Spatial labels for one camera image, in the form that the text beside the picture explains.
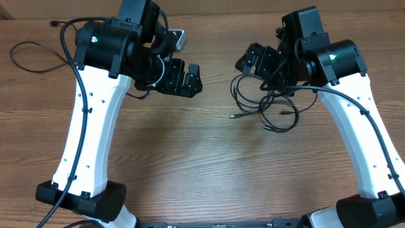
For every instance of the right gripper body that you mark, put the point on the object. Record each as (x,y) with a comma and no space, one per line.
(278,70)

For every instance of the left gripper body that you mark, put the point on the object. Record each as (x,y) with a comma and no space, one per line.
(168,78)

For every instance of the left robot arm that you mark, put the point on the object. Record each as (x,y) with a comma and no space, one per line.
(136,49)

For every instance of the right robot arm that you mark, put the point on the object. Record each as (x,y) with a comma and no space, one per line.
(337,73)

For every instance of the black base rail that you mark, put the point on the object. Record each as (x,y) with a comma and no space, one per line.
(275,223)

